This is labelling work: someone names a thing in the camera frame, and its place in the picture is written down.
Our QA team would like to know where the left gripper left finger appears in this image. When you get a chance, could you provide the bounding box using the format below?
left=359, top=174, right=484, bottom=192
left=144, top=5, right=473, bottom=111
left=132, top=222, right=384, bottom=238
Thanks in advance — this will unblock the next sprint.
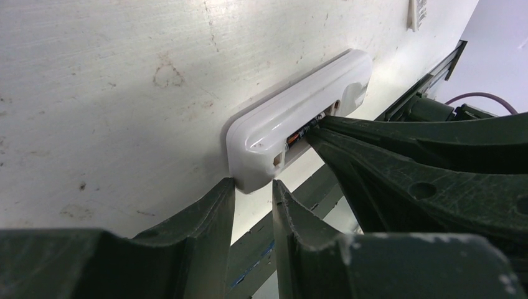
left=1, top=178, right=235, bottom=298

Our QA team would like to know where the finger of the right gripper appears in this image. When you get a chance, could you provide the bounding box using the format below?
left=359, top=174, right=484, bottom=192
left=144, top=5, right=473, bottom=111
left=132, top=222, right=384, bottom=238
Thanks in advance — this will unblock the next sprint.
left=307, top=129, right=527, bottom=256
left=318, top=113, right=527, bottom=174

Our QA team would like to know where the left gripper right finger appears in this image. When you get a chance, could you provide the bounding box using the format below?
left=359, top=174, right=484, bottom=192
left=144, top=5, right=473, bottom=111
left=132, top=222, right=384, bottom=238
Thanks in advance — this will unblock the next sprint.
left=271, top=179, right=527, bottom=299

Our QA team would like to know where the white remote control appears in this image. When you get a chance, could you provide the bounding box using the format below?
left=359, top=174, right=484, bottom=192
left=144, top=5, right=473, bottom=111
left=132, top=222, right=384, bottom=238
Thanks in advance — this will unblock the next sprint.
left=225, top=50, right=373, bottom=194

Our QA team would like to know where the white battery cover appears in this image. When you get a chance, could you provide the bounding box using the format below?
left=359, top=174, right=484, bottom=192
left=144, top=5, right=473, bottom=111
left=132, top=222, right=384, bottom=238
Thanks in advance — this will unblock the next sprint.
left=407, top=0, right=428, bottom=32

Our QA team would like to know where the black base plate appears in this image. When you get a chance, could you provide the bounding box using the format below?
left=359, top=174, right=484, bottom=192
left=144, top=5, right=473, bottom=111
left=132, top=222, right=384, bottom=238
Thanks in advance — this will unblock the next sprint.
left=224, top=165, right=342, bottom=298

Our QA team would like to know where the aluminium right rail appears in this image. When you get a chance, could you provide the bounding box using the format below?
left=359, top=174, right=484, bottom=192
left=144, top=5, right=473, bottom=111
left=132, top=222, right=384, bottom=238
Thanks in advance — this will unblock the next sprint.
left=376, top=40, right=467, bottom=122

